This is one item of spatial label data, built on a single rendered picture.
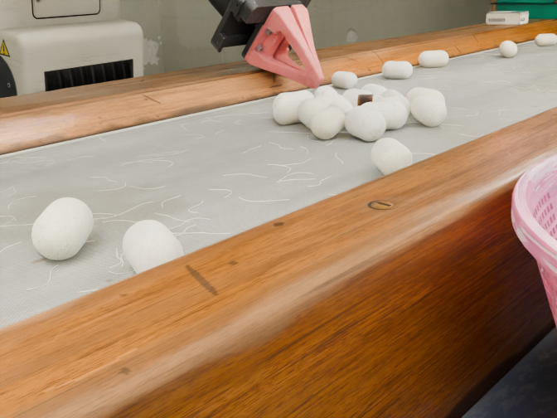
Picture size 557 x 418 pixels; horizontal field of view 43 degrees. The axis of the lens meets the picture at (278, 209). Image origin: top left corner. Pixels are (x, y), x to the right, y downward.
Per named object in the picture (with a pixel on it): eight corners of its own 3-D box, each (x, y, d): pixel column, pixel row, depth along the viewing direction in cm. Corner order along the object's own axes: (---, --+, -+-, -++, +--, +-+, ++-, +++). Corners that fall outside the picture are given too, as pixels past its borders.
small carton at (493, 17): (485, 24, 119) (486, 12, 119) (494, 23, 122) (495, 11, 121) (519, 24, 116) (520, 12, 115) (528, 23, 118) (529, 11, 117)
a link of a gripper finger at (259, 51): (366, 52, 69) (308, -11, 72) (321, 60, 64) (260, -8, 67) (331, 102, 73) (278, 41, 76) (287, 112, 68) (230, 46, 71)
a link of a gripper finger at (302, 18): (351, 55, 67) (293, -10, 70) (303, 62, 62) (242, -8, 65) (317, 105, 72) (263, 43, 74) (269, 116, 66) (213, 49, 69)
